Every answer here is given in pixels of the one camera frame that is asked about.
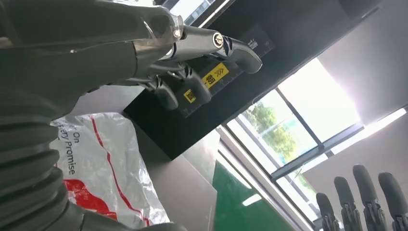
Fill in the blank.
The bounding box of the white red-printed plastic package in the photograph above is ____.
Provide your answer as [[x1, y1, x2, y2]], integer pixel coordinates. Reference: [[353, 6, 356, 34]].
[[49, 112, 171, 230]]

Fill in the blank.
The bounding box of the green conveyor belt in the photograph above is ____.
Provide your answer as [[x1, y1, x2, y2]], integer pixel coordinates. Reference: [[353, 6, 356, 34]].
[[212, 159, 295, 231]]

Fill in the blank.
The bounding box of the black inbound scanner machine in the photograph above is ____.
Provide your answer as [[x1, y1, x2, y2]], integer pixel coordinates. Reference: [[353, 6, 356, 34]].
[[70, 0, 383, 231]]

